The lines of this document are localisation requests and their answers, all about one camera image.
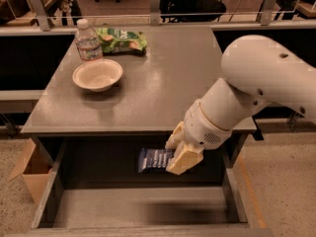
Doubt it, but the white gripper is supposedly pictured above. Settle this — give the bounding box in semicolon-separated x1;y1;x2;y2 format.
165;99;232;175

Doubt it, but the dark blue rxbar wrapper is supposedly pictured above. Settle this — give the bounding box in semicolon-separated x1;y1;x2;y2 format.
138;148;174;174

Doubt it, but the metal railing with posts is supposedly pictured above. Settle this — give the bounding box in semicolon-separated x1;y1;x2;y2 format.
0;0;316;38

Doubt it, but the open grey top drawer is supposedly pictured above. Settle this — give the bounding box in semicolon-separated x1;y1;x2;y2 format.
7;137;273;237

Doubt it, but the brown cardboard box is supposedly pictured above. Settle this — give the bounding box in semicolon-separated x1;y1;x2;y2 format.
8;138;52;205

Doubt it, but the clear plastic water bottle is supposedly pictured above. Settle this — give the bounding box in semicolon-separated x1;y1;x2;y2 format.
75;19;103;61

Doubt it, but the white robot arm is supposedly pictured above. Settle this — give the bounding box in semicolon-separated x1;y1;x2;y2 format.
165;35;316;175

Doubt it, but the green snack chip bag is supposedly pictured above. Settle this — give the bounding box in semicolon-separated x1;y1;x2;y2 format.
96;28;147;55

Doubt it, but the white paper bowl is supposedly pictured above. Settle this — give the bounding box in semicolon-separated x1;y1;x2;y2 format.
72;59;123;92

